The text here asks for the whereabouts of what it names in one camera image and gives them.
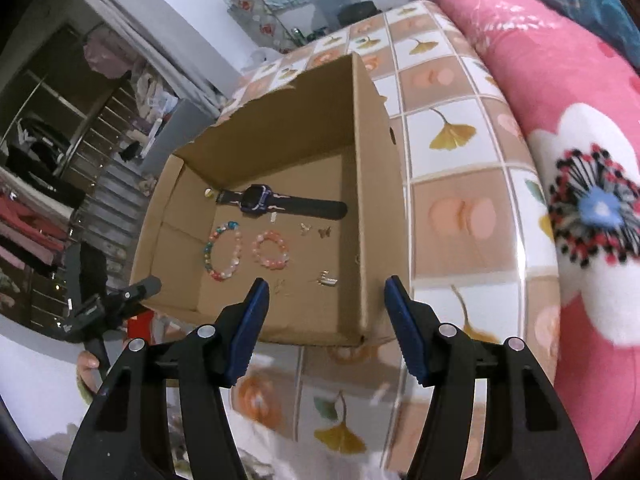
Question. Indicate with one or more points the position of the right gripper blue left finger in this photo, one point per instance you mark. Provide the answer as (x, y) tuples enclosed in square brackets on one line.
[(124, 434)]

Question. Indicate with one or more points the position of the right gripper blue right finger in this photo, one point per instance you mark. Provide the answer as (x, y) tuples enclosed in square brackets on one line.
[(527, 435)]

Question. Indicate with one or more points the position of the black purple smart watch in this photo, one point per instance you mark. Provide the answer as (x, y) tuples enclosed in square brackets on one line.
[(260, 199)]

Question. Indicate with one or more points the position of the person's left hand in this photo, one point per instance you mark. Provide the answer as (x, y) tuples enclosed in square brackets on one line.
[(88, 373)]

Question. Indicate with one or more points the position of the grey flat board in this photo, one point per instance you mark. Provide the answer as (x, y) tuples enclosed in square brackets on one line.
[(185, 123)]

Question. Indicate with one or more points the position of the silver hair clip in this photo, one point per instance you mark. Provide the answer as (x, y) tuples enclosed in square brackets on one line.
[(325, 279)]

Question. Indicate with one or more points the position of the small butterfly earring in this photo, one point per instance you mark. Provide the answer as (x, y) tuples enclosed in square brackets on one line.
[(326, 232)]

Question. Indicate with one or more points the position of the brown cardboard box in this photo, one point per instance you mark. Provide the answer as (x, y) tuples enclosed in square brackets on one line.
[(300, 188)]

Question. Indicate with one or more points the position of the white plastic bag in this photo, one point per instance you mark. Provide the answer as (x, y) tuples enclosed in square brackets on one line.
[(258, 58)]

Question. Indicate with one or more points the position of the white curtain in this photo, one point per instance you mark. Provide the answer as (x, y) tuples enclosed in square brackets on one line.
[(194, 44)]

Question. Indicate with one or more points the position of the pink floral quilt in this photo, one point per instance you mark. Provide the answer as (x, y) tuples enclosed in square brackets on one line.
[(577, 102)]

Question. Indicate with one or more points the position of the teal blue blanket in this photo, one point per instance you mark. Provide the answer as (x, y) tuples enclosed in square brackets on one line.
[(608, 19)]

